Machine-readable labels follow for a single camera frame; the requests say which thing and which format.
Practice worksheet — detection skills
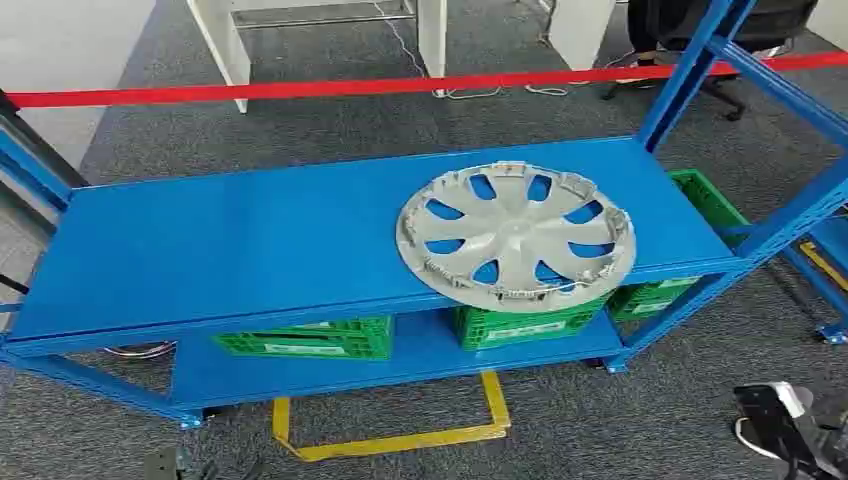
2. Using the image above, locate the black office chair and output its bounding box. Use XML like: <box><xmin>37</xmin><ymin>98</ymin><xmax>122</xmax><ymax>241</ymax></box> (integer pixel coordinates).
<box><xmin>601</xmin><ymin>0</ymin><xmax>820</xmax><ymax>123</ymax></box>

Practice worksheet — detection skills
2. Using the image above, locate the red barrier tape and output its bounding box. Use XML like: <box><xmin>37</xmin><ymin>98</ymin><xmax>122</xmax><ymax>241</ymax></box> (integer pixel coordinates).
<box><xmin>5</xmin><ymin>51</ymin><xmax>848</xmax><ymax>111</ymax></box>

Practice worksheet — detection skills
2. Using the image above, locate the grey plastic wheel hubcap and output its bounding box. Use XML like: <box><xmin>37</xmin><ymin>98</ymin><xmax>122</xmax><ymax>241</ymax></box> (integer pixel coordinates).
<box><xmin>395</xmin><ymin>160</ymin><xmax>638</xmax><ymax>315</ymax></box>

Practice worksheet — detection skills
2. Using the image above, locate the blue metal shelf rack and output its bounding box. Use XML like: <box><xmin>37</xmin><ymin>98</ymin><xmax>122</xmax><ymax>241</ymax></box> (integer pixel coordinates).
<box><xmin>0</xmin><ymin>0</ymin><xmax>848</xmax><ymax>431</ymax></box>

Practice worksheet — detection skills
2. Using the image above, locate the black robot right foot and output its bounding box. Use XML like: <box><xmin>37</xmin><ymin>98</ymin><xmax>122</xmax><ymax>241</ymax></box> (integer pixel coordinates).
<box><xmin>731</xmin><ymin>382</ymin><xmax>848</xmax><ymax>480</ymax></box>

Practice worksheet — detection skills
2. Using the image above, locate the green plastic crate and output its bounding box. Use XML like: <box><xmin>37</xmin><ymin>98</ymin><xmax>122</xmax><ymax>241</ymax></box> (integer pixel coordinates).
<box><xmin>211</xmin><ymin>315</ymin><xmax>396</xmax><ymax>362</ymax></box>
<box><xmin>606</xmin><ymin>168</ymin><xmax>754</xmax><ymax>324</ymax></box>
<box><xmin>452</xmin><ymin>294</ymin><xmax>614</xmax><ymax>352</ymax></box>

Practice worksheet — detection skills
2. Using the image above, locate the blue rack with black post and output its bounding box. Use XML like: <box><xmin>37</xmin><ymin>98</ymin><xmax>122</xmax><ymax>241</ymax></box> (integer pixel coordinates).
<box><xmin>0</xmin><ymin>89</ymin><xmax>91</xmax><ymax>230</ymax></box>

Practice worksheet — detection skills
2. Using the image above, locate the grey coiled cable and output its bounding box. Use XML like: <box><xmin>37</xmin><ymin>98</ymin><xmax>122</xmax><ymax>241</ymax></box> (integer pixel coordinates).
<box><xmin>102</xmin><ymin>340</ymin><xmax>178</xmax><ymax>361</ymax></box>

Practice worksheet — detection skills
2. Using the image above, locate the white desk frame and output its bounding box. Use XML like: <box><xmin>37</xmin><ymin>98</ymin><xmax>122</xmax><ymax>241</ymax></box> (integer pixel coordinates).
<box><xmin>186</xmin><ymin>0</ymin><xmax>449</xmax><ymax>115</ymax></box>

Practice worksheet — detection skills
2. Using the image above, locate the white desk panel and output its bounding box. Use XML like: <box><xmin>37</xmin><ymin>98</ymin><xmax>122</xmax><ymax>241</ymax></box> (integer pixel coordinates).
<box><xmin>548</xmin><ymin>0</ymin><xmax>619</xmax><ymax>72</ymax></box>

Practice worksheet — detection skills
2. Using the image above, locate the white floor cable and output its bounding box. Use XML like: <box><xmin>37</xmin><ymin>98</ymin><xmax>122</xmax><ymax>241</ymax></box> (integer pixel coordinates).
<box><xmin>372</xmin><ymin>0</ymin><xmax>571</xmax><ymax>101</ymax></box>

